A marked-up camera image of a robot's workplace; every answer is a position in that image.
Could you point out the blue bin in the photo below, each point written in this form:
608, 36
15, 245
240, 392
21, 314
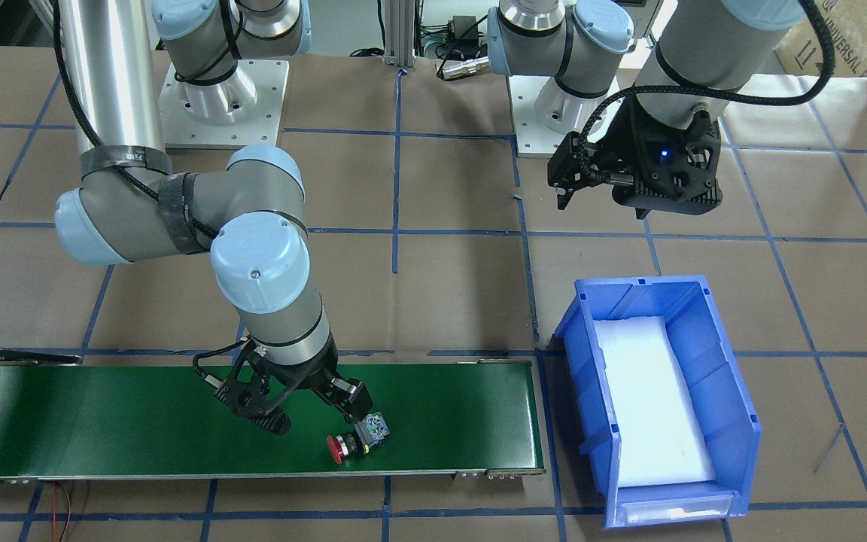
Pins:
729, 424

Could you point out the black power brick top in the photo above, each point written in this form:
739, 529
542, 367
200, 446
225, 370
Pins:
462, 28

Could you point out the white foam pad bin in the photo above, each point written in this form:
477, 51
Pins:
662, 442

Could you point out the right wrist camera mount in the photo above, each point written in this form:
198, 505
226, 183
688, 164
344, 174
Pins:
256, 388

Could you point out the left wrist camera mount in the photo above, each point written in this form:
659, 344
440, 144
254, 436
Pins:
673, 169

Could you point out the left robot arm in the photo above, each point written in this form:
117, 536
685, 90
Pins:
705, 56

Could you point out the red push button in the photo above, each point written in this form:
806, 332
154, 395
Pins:
363, 437

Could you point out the silver metal cylinder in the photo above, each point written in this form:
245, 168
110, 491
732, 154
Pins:
464, 69

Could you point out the cardboard box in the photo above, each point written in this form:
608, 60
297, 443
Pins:
799, 51

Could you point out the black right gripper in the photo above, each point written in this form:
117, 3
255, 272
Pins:
304, 379

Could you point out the green conveyor belt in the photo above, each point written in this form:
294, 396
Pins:
104, 423

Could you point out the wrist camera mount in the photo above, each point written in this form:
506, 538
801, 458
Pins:
256, 388
673, 169

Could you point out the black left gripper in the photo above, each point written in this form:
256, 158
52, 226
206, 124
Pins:
621, 146

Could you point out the aluminium frame post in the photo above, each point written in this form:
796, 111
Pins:
399, 32

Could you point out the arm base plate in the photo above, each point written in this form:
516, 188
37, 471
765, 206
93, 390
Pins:
543, 113
243, 110

